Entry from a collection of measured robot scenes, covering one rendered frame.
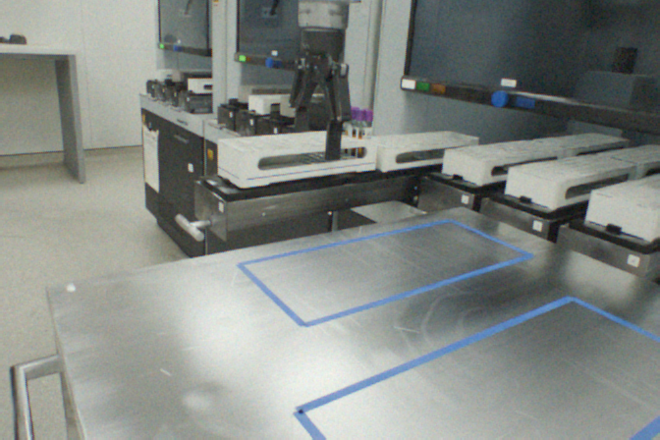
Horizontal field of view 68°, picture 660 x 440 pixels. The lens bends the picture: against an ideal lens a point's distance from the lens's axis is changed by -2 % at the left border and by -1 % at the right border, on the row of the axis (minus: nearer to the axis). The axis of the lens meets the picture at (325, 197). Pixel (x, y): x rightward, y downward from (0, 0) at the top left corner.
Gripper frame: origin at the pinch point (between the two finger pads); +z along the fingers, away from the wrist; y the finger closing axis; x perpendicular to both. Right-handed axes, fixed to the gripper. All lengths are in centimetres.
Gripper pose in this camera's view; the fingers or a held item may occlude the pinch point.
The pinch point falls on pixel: (316, 141)
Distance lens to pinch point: 95.5
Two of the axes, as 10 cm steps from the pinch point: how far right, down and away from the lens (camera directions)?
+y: 5.8, 2.8, -7.6
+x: 8.1, -1.3, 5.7
